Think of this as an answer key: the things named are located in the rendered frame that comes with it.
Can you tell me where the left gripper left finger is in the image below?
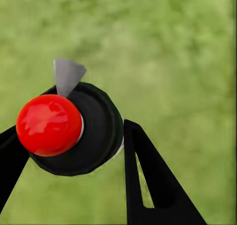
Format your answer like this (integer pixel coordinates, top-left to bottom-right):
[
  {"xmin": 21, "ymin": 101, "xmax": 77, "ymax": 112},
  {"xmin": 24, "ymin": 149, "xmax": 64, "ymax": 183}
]
[{"xmin": 0, "ymin": 124, "xmax": 30, "ymax": 213}]

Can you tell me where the pesticide atomizer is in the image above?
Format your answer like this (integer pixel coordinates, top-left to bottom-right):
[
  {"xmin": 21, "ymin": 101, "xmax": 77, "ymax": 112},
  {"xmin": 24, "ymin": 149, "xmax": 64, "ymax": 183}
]
[{"xmin": 16, "ymin": 58, "xmax": 124, "ymax": 177}]

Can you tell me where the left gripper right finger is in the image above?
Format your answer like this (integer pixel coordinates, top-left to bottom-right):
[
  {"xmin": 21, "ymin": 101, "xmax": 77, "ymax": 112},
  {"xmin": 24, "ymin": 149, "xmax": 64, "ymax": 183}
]
[{"xmin": 123, "ymin": 119, "xmax": 207, "ymax": 225}]

